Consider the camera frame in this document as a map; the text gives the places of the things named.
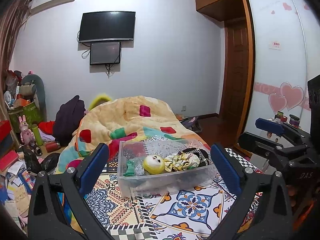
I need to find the black bag with chain pattern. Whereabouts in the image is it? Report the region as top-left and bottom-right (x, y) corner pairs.
(181, 147), (210, 167)

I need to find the green knitted glove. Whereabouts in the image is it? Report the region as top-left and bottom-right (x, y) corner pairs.
(123, 160), (135, 177)

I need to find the floral yellow scrunchie cloth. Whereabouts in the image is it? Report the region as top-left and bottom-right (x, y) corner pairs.
(164, 153), (200, 172)

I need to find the silver glitter pouch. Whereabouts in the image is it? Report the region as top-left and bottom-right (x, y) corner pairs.
(135, 160), (145, 176)

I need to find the yellow round plush toy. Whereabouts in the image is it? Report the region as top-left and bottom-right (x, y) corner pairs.
(143, 155), (165, 175)

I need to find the white drawstring pouch with ring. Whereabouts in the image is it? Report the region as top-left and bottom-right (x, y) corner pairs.
(136, 180), (179, 194)

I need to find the black plastic bag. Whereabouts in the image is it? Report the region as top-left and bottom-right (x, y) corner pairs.
(23, 145), (60, 175)

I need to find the patterned bed cover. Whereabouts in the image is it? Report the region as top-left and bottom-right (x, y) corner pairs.
(85, 157), (236, 239)

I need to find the brown wooden door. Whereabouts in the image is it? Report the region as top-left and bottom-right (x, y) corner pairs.
(220, 18), (248, 131)

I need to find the red cylinder can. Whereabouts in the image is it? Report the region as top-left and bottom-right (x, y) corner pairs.
(45, 141), (61, 153)

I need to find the green bottle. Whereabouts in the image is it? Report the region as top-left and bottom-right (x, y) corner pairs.
(31, 124), (43, 146)

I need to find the pink rabbit figure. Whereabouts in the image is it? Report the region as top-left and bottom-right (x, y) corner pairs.
(18, 115), (34, 145)

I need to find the red cloth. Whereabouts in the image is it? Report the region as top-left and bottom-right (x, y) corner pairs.
(38, 121), (55, 135)

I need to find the dark bag on floor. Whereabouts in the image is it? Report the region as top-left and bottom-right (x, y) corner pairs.
(180, 116), (202, 133)

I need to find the red gift box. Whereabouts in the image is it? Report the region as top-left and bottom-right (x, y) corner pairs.
(0, 120), (11, 142)

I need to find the white wardrobe sliding door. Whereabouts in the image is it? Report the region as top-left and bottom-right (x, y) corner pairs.
(245, 0), (319, 135)

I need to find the dark purple clothing pile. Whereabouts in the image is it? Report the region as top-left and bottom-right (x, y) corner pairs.
(53, 95), (86, 147)

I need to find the green storage box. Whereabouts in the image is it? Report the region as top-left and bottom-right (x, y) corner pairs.
(8, 102), (43, 133)

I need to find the clear plastic storage box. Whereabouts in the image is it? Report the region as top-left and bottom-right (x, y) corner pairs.
(117, 137), (217, 197)

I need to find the grey neck pillow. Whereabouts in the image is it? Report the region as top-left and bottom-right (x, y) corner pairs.
(22, 74), (47, 120)

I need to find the yellow fluffy pillow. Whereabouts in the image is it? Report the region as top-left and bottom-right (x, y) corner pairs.
(88, 93), (112, 111)

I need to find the colourful patchwork fleece blanket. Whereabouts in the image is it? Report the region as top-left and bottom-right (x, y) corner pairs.
(55, 96), (209, 174)

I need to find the striped brown curtain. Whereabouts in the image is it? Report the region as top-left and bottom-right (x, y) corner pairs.
(1, 0), (31, 115)

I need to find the small black wall monitor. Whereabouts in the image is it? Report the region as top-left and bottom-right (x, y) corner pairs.
(89, 42), (121, 65)

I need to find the large black wall television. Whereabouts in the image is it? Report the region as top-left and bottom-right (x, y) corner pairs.
(79, 11), (136, 43)

